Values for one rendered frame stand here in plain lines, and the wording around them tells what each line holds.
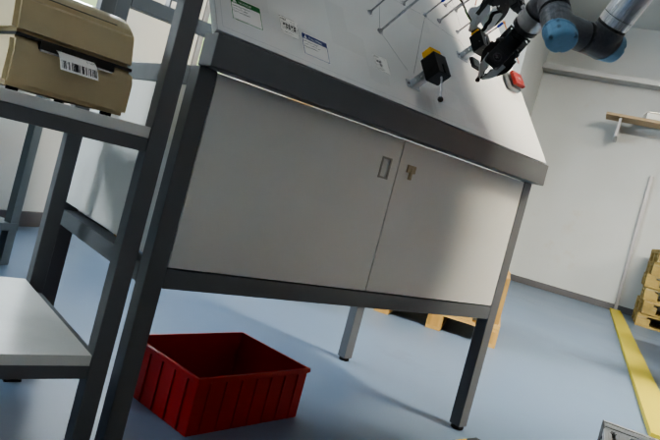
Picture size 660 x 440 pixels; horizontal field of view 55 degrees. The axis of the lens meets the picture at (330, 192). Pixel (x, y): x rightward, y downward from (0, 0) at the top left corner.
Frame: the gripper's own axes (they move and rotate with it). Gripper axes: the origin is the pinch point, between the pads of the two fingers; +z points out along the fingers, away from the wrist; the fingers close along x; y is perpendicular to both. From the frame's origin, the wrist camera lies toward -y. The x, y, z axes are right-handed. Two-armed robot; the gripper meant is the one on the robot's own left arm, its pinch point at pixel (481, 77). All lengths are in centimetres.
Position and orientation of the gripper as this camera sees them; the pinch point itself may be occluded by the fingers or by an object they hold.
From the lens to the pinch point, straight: 185.9
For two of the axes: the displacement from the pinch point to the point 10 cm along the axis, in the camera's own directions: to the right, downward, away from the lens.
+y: 5.7, -5.7, 5.9
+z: -3.5, 4.8, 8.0
